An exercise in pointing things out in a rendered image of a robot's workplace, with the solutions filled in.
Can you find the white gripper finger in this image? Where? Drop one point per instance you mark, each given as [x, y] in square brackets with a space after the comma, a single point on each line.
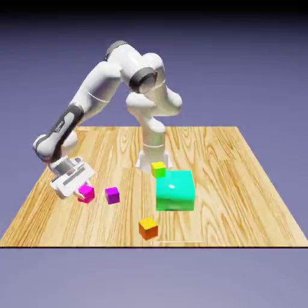
[79, 194]

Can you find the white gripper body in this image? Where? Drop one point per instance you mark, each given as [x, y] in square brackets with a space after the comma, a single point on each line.
[69, 181]

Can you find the small magenta cube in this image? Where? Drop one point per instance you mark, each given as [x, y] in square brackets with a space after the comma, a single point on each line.
[86, 193]

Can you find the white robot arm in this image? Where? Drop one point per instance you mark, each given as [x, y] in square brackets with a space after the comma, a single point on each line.
[96, 84]

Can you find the small purple cube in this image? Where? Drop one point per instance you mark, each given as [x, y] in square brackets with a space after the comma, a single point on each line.
[112, 195]

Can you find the small orange cube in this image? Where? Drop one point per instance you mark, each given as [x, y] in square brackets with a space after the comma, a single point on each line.
[148, 228]

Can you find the small yellow cube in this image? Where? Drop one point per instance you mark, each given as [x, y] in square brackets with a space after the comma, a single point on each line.
[158, 169]

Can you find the large turquoise box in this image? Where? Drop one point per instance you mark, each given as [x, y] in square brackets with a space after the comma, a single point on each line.
[175, 190]

